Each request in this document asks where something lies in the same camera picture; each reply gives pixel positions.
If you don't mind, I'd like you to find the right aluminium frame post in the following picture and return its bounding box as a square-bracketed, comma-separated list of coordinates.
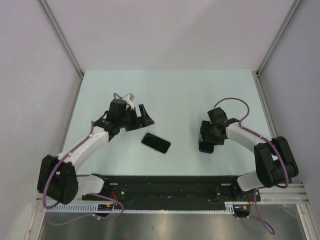
[255, 0, 304, 76]

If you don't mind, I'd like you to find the black phone on table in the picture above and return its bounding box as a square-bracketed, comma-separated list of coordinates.
[141, 132, 171, 154]

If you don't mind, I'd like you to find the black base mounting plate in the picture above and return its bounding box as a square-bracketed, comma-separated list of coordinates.
[82, 175, 261, 206]

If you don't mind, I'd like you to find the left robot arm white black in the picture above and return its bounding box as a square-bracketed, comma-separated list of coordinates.
[37, 98, 155, 209]

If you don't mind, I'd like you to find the purple cable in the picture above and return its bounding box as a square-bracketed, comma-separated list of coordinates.
[214, 97, 291, 236]
[42, 122, 126, 226]

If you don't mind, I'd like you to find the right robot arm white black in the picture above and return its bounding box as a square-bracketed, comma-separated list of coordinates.
[198, 107, 299, 201]

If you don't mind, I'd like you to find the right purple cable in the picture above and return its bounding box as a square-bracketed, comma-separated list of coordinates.
[214, 97, 291, 236]

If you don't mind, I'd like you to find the aluminium rail front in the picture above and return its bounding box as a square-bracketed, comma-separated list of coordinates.
[259, 183, 309, 205]

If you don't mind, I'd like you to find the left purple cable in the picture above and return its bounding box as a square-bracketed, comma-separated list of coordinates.
[42, 122, 126, 226]

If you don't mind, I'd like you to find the left aluminium frame post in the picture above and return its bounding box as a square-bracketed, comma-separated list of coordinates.
[37, 0, 84, 80]

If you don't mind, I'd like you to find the white slotted cable duct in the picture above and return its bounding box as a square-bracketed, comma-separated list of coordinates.
[47, 201, 235, 214]

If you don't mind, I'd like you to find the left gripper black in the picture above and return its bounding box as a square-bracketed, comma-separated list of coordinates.
[118, 104, 154, 132]

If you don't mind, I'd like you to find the aluminium frame post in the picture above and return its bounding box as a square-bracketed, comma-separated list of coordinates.
[37, 0, 84, 80]
[255, 0, 304, 76]

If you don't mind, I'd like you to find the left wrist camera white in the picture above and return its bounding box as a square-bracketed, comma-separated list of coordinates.
[113, 92, 134, 107]

